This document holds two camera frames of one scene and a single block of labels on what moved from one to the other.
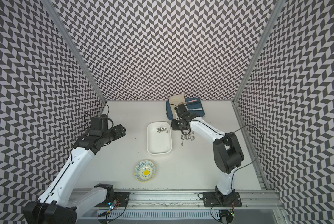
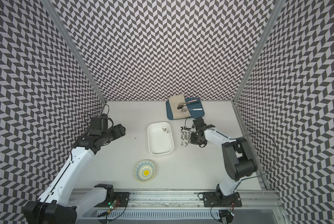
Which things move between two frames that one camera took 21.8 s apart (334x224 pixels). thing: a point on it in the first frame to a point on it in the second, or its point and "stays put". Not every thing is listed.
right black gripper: [174, 127] to [193, 141]
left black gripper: [119, 131] stays put
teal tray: [194, 105] stays put
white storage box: [159, 143] stays put
